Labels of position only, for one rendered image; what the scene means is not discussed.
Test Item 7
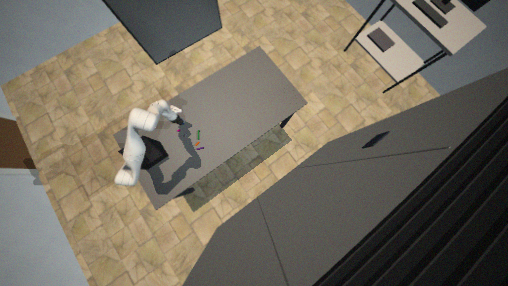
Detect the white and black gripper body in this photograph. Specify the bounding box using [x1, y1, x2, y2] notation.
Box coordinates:
[166, 106, 184, 125]

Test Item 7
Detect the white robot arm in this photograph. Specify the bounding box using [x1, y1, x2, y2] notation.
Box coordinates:
[114, 100, 174, 186]

